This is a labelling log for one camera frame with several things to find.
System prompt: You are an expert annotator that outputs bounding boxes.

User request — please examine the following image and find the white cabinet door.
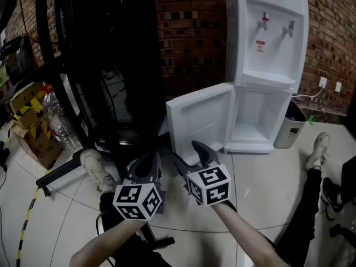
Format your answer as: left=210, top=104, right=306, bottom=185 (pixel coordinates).
left=166, top=82, right=236, bottom=167

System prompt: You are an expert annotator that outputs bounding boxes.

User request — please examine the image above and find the grey waste bin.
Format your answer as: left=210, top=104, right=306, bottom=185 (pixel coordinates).
left=273, top=100, right=308, bottom=149

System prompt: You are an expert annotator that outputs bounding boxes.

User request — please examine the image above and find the person's left forearm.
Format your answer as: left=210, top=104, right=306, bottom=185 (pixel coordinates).
left=69, top=217, right=148, bottom=267

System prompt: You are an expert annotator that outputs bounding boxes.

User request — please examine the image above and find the black glass-door cabinet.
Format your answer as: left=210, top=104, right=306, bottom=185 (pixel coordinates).
left=54, top=0, right=167, bottom=162

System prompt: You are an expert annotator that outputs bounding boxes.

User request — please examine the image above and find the white power cable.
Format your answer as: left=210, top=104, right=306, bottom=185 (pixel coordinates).
left=291, top=86, right=325, bottom=100

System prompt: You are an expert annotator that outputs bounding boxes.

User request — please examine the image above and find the person's right leg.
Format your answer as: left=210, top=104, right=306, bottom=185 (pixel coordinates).
left=274, top=167, right=323, bottom=267

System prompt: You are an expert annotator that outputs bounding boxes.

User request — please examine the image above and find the white tap with red band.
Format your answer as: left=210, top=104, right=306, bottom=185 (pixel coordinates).
left=260, top=11, right=270, bottom=31

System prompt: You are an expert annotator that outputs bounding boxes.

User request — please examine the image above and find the black chair base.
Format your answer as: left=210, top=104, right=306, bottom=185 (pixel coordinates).
left=329, top=224, right=356, bottom=246

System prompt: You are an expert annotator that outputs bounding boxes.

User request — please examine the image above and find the person's right white shoe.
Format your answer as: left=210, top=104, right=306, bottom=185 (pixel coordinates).
left=304, top=131, right=331, bottom=171

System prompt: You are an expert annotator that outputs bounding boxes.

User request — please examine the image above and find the person's right forearm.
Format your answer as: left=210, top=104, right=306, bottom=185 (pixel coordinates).
left=212, top=203, right=290, bottom=267

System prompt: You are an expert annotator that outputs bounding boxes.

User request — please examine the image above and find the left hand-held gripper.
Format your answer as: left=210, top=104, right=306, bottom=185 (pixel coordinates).
left=112, top=151, right=167, bottom=221

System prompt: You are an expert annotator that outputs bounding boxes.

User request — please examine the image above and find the clear empty plastic bottle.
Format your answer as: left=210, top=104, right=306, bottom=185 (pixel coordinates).
left=41, top=92, right=81, bottom=151

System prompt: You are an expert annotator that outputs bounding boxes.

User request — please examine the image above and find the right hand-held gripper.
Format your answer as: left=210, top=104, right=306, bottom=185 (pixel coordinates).
left=166, top=140, right=237, bottom=211

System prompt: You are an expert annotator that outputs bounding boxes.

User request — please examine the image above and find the person's white shoe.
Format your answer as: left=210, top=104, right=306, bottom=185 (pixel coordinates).
left=304, top=131, right=331, bottom=171
left=80, top=149, right=116, bottom=193

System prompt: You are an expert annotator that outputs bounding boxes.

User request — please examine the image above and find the cardboard box with striped tape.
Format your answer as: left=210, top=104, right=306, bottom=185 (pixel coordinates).
left=7, top=82, right=65, bottom=169

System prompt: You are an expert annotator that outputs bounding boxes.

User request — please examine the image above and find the white water dispenser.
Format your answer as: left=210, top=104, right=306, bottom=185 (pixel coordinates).
left=224, top=0, right=310, bottom=154

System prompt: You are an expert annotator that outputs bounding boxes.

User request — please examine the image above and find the yellow black striped hose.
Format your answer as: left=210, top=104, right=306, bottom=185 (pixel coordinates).
left=16, top=170, right=52, bottom=267

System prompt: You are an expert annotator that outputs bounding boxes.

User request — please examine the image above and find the person's left white shoe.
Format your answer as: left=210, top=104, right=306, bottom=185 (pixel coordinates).
left=80, top=149, right=116, bottom=193

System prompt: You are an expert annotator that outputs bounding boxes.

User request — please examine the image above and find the white cold water tap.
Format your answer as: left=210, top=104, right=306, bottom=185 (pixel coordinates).
left=283, top=20, right=296, bottom=38

